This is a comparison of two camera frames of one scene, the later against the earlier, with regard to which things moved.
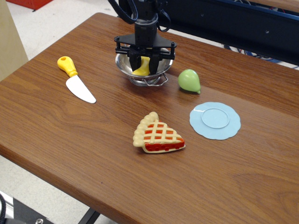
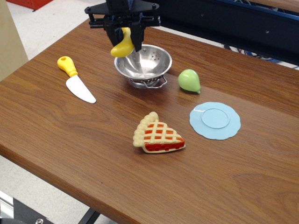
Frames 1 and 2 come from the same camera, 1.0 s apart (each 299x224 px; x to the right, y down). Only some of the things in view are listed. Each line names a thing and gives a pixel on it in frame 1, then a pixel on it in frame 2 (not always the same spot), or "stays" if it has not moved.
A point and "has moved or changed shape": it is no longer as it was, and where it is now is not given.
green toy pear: x=188 y=80 stays
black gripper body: x=145 y=42 -> x=123 y=12
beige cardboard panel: x=12 y=54 stays
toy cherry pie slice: x=153 y=136 stays
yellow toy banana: x=144 y=70 has moved or changed shape
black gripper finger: x=153 y=63 -> x=137 y=29
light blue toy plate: x=215 y=121 stays
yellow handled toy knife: x=74 y=84 stays
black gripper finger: x=135 y=60 -> x=113 y=24
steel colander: x=123 y=64 stays
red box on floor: x=34 y=4 stays
